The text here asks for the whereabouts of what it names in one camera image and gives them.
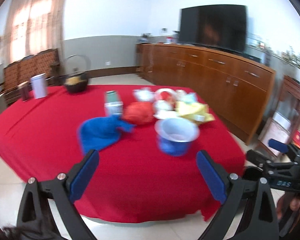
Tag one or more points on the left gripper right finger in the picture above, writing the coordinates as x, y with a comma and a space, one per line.
259, 219

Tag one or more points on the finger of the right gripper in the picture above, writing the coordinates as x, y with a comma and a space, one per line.
290, 150
262, 161

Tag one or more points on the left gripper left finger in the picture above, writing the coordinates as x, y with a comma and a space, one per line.
35, 219

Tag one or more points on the person's right hand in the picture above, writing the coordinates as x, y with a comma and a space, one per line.
287, 201

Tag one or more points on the pink floral cushion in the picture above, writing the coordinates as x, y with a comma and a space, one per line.
272, 130

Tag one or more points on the carved dark wood stand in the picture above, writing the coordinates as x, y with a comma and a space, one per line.
287, 109

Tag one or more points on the yellow snack bag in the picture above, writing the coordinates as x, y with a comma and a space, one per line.
195, 112

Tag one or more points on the long wooden sideboard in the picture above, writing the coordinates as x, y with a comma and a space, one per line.
235, 88

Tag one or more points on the blue white paper bowl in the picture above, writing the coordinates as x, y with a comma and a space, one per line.
175, 135

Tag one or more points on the red white paper cup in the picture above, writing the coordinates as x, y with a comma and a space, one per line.
166, 98

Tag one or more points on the red tablecloth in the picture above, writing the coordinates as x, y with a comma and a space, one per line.
135, 182

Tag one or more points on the blue cloth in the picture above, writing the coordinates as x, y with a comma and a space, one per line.
100, 132

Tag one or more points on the red crumpled ball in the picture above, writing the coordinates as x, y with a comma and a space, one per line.
138, 113

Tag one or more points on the carved wooden sofa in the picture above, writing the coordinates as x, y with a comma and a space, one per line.
45, 62

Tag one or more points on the black flat television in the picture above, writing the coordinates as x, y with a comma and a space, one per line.
221, 26

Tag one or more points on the dark red tin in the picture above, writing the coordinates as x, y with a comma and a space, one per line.
24, 90

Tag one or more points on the green white box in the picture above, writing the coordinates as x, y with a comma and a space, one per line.
113, 104

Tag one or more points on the white tin canister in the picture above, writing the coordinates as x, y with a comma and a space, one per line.
39, 86

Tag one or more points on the beige curtain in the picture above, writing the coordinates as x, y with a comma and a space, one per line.
32, 26

